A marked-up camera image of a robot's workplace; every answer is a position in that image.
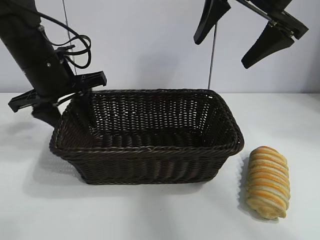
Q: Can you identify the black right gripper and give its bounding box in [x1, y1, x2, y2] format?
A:
[193, 0, 309, 70]

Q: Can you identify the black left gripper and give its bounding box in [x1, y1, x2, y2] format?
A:
[7, 42, 108, 129]

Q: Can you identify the dark brown woven basket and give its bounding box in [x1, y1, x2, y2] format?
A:
[49, 88, 245, 186]

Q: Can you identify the long striped bread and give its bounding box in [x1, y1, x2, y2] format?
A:
[244, 146, 291, 221]

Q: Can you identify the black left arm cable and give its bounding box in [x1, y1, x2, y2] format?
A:
[39, 9, 92, 70]

